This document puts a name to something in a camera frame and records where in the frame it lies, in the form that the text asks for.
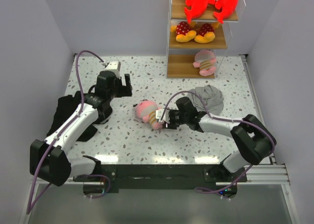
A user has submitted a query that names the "pink plush striped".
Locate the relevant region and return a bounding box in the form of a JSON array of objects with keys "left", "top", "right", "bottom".
[{"left": 193, "top": 50, "right": 216, "bottom": 76}]

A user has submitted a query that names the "yellow plush polka dot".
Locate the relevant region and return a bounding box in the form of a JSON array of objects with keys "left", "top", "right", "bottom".
[
  {"left": 170, "top": 21, "right": 197, "bottom": 43},
  {"left": 194, "top": 22, "right": 220, "bottom": 44}
]

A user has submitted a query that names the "red shark plush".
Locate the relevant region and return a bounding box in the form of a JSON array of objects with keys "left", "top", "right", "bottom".
[
  {"left": 213, "top": 0, "right": 238, "bottom": 24},
  {"left": 184, "top": 0, "right": 215, "bottom": 24}
]

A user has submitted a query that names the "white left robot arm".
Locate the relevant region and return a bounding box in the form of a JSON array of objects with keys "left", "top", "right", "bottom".
[{"left": 29, "top": 71, "right": 132, "bottom": 186}]

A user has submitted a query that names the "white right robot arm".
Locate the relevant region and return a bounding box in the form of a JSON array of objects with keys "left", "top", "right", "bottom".
[{"left": 156, "top": 97, "right": 277, "bottom": 181}]

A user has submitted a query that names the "grey cloth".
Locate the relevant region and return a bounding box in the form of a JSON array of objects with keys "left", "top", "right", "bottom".
[{"left": 187, "top": 85, "right": 224, "bottom": 115}]

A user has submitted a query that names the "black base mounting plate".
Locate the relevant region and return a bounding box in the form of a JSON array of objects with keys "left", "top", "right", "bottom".
[{"left": 82, "top": 164, "right": 248, "bottom": 196}]

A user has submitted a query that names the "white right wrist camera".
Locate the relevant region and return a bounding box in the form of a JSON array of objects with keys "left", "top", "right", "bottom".
[{"left": 156, "top": 108, "right": 170, "bottom": 124}]

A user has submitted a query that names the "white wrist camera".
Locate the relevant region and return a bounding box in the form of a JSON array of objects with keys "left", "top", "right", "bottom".
[
  {"left": 156, "top": 108, "right": 170, "bottom": 124},
  {"left": 102, "top": 60, "right": 121, "bottom": 78}
]

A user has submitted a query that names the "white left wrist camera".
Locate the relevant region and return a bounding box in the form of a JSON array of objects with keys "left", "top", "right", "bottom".
[{"left": 102, "top": 60, "right": 121, "bottom": 78}]

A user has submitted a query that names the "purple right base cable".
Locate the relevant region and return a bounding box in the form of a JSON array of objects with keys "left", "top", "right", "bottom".
[{"left": 194, "top": 164, "right": 253, "bottom": 194}]

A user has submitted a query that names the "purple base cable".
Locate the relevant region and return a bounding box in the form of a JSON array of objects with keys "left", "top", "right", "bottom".
[
  {"left": 84, "top": 174, "right": 113, "bottom": 199},
  {"left": 194, "top": 164, "right": 253, "bottom": 194}
]

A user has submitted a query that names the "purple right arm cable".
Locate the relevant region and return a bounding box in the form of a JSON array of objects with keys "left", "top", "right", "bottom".
[{"left": 163, "top": 91, "right": 278, "bottom": 161}]

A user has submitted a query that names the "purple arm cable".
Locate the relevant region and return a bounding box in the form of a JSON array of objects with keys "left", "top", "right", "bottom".
[
  {"left": 163, "top": 91, "right": 278, "bottom": 161},
  {"left": 26, "top": 50, "right": 106, "bottom": 215}
]

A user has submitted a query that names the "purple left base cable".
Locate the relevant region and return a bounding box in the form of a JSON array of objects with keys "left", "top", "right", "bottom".
[{"left": 84, "top": 174, "right": 113, "bottom": 199}]

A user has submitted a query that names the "white wire wooden shelf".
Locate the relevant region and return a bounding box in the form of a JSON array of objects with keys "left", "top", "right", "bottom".
[{"left": 167, "top": 0, "right": 246, "bottom": 78}]

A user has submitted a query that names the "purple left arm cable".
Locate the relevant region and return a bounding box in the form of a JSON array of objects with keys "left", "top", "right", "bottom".
[{"left": 26, "top": 50, "right": 106, "bottom": 215}]

